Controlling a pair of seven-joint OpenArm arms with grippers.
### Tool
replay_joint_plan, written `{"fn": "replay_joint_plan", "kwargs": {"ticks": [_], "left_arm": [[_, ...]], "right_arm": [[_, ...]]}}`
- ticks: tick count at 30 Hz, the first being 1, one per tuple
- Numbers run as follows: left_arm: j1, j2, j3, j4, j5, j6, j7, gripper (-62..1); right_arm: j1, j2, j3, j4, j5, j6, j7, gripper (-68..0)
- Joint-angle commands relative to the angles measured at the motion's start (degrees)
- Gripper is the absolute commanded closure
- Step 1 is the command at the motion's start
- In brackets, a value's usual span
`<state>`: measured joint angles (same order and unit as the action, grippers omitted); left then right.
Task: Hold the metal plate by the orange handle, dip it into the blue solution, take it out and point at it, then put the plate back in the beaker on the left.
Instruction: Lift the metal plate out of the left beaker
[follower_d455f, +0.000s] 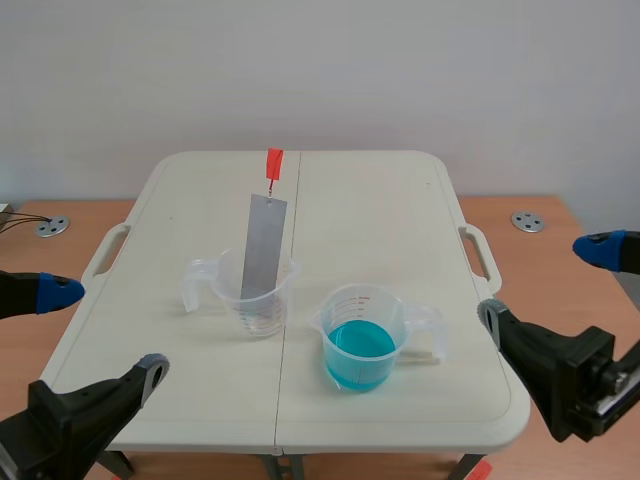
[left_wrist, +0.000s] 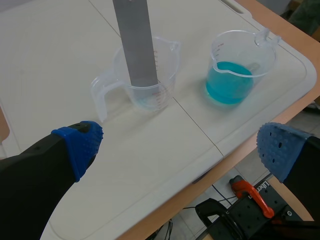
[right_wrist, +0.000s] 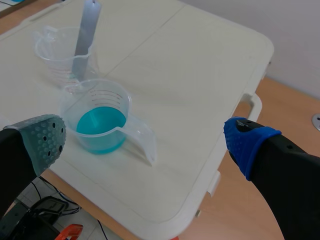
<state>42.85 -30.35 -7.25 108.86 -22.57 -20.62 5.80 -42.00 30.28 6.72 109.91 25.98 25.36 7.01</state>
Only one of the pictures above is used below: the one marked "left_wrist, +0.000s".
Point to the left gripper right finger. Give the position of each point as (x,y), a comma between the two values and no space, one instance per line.
(292,155)

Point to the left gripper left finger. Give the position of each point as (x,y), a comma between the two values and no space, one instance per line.
(37,175)

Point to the clear beaker with blue liquid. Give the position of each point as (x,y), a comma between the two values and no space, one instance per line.
(237,75)

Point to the clear empty plastic beaker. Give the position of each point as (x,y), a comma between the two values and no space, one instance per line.
(147,80)

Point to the black clamp with orange lever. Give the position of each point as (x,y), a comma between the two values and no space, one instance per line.
(247,210)

